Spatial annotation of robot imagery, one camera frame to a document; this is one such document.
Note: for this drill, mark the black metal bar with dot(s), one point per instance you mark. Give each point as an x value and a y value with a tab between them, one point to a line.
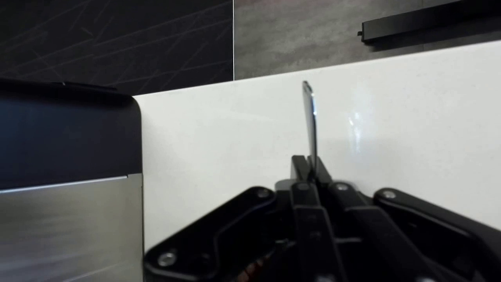
428	20

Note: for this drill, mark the metal spoon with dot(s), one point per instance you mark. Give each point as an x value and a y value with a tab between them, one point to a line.
312	125

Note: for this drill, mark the steel and black appliance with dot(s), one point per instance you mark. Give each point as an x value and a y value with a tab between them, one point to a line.
63	219

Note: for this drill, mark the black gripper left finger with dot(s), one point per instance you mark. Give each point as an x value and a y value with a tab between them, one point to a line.
235	235

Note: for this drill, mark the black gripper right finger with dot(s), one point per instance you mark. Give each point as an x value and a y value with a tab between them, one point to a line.
407	235

